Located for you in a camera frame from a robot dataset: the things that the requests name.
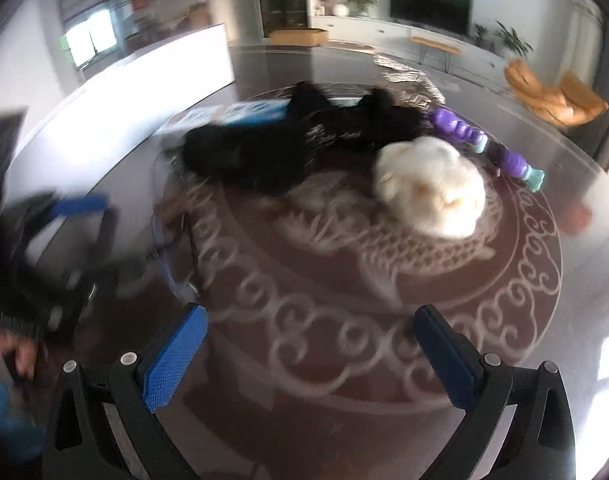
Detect person's left hand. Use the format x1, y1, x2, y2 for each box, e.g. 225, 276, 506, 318
0, 331, 38, 381

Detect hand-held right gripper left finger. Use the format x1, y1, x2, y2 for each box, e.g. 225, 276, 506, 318
54, 304, 208, 480

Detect black fuzzy cloth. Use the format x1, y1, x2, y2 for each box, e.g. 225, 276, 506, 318
182, 122, 312, 197

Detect large green potted plant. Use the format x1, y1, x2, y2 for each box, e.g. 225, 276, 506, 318
494, 20, 534, 58

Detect cardboard box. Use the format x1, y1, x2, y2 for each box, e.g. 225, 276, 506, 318
269, 27, 330, 46

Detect large white storage box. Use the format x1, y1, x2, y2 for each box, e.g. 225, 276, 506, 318
7, 22, 235, 191

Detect blue and white medicine box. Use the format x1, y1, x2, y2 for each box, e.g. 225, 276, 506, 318
164, 100, 291, 133

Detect black flat television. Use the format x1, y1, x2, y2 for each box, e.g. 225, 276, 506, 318
389, 0, 474, 36

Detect white television cabinet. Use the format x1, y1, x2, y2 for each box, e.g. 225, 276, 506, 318
309, 14, 515, 86

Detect orange lounge chair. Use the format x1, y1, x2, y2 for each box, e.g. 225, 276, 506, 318
504, 57, 609, 128

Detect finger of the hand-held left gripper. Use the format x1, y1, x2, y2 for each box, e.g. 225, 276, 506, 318
19, 195, 121, 261
69, 254, 155, 301

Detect wooden bench with metal legs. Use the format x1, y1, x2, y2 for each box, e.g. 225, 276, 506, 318
410, 35, 460, 73

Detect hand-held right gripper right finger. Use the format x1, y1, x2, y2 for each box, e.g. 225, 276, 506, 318
413, 305, 577, 480

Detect white covered floor air conditioner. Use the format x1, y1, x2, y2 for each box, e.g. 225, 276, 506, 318
559, 0, 605, 91

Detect cream plush bun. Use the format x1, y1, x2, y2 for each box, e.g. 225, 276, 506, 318
373, 135, 486, 240

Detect dark patterned glass desktop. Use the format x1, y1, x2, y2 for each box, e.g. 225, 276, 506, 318
0, 42, 609, 480

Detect purple and teal toy fish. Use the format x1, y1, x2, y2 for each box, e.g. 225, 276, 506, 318
427, 106, 546, 193

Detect silver rhinestone hair bow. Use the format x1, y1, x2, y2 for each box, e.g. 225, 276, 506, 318
371, 52, 445, 103

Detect clear purple eyeglasses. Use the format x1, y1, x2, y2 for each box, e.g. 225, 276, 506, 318
152, 210, 202, 301

